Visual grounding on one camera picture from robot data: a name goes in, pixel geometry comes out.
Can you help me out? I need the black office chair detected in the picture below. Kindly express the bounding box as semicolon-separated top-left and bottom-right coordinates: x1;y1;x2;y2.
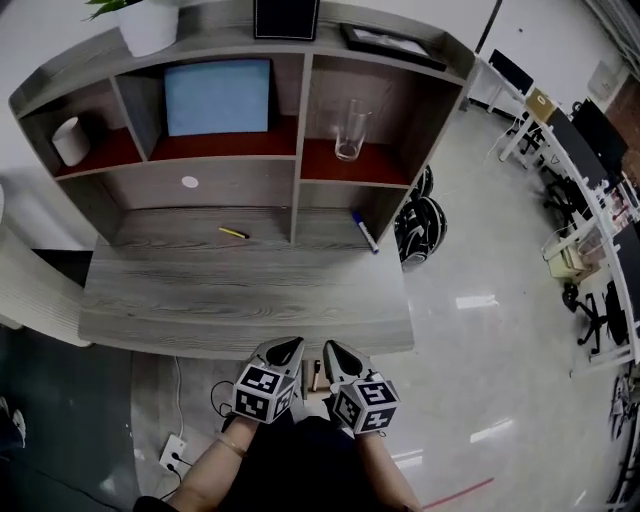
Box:
562;282;631;359
543;169;591;221

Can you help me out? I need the thin wrist bracelet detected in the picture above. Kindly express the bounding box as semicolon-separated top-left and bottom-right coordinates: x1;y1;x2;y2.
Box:
215;435;250;459

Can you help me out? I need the long white office desk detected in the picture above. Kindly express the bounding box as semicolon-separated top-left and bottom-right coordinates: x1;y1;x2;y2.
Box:
469;54;640;371

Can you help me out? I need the black power cable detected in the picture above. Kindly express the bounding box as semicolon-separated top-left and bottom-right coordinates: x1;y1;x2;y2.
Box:
159;459;196;501

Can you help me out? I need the white ribbed chair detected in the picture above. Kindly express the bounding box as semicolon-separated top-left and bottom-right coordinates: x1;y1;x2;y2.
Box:
0;182;96;349

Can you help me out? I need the black picture frame standing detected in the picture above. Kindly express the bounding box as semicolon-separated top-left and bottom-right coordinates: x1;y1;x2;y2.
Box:
252;0;321;41

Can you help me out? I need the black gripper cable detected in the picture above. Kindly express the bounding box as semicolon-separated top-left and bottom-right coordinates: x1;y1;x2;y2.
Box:
209;380;237;419

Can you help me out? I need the person's black clothing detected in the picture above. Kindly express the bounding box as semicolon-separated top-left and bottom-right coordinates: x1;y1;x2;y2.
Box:
134;414;401;512

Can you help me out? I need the green plant in white pot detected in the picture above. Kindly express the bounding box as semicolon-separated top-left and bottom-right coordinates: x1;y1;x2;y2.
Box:
82;0;180;59

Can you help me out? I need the light blue board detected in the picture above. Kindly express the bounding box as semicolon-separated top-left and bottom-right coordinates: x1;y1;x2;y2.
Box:
163;58;272;138

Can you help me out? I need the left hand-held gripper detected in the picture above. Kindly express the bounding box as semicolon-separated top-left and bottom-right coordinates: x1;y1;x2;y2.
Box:
230;335;306;425

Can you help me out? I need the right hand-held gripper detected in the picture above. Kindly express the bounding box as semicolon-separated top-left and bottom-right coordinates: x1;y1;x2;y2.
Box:
322;339;401;435

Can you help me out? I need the black helmets pile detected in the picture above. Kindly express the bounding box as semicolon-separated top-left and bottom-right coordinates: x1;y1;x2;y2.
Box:
394;195;449;266

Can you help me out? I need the white floor cable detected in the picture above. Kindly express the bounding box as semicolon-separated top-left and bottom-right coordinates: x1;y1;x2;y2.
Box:
172;355;187;441

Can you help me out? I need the beige storage box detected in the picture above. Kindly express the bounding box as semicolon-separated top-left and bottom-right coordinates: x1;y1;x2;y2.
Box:
544;234;599;284

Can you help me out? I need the grey wooden desk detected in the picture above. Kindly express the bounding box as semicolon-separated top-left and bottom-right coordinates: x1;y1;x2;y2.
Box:
78;202;416;361

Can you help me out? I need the blue capped marker pen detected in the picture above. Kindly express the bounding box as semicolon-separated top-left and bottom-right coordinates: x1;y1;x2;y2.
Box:
351;210;380;255

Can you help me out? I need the wooden drawer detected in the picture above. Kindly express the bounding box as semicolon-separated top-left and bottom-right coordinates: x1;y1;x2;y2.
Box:
299;357;334;401

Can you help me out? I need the person's left forearm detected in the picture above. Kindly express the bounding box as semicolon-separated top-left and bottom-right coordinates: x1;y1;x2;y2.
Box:
167;417;261;512

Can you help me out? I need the clear drinking glass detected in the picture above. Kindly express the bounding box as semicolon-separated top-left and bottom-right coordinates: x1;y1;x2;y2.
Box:
333;98;371;162

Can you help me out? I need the white power strip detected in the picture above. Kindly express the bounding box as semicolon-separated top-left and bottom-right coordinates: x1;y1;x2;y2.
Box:
158;433;189;472

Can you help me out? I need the white cylinder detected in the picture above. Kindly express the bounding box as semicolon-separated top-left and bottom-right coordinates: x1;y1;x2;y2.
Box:
51;116;91;168

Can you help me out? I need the black desk divider panel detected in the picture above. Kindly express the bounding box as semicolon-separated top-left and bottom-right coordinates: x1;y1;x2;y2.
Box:
547;107;609;189

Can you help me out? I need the cardboard box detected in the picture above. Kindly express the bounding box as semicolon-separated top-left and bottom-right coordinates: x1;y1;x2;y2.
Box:
527;87;561;121

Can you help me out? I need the grey wooden desk hutch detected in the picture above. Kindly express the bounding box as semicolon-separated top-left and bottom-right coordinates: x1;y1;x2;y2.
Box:
8;0;476;251

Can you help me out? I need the black computer monitor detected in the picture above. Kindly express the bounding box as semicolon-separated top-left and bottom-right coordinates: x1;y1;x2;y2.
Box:
572;98;630;174

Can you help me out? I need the person's right forearm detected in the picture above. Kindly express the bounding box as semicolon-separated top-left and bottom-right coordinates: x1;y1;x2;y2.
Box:
352;432;424;512

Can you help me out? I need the black desk screen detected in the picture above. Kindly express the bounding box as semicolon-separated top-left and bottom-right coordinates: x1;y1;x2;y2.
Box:
488;48;535;96

